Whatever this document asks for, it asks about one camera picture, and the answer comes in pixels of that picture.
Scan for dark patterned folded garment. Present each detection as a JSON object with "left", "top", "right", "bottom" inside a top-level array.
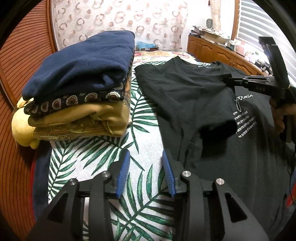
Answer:
[{"left": 23, "top": 67, "right": 132, "bottom": 117}]

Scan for yellow plush toy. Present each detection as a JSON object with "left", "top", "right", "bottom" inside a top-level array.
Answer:
[{"left": 11, "top": 97, "right": 40, "bottom": 150}]

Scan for wooden slatted wardrobe door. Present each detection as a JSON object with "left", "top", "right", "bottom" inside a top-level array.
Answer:
[{"left": 1, "top": 1, "right": 57, "bottom": 240}]

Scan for mustard yellow folded garment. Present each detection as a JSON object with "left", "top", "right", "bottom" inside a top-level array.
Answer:
[{"left": 28, "top": 101, "right": 131, "bottom": 141}]

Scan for navy blue folded garment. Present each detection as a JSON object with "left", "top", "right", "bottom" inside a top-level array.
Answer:
[{"left": 22, "top": 30, "right": 135, "bottom": 103}]

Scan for clutter pile on cabinet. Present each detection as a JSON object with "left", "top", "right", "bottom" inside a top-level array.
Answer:
[{"left": 190, "top": 26, "right": 231, "bottom": 45}]

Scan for floral blanket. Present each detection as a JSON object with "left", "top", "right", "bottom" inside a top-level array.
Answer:
[{"left": 133, "top": 50, "right": 199, "bottom": 63}]

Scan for wooden sideboard cabinet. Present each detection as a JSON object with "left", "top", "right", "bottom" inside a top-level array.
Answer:
[{"left": 187, "top": 35, "right": 267, "bottom": 75}]

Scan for blue cloth item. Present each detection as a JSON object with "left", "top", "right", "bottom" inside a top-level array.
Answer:
[{"left": 135, "top": 41, "right": 159, "bottom": 51}]

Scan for small grey fan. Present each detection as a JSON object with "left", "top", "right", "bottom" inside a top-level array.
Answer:
[{"left": 206, "top": 18, "right": 213, "bottom": 29}]

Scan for palm leaf bed sheet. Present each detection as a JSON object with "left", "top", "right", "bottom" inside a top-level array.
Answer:
[{"left": 47, "top": 60, "right": 181, "bottom": 241}]

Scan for black printed t-shirt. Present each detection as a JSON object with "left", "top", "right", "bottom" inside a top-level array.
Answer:
[{"left": 135, "top": 57, "right": 294, "bottom": 240}]

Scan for white window blinds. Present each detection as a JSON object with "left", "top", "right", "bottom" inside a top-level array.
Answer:
[{"left": 237, "top": 0, "right": 281, "bottom": 51}]

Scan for circle patterned curtain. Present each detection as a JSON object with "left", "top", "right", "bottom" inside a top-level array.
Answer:
[{"left": 51, "top": 1, "right": 191, "bottom": 52}]

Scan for right hand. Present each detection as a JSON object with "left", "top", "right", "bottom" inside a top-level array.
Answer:
[{"left": 269, "top": 98, "right": 296, "bottom": 133}]

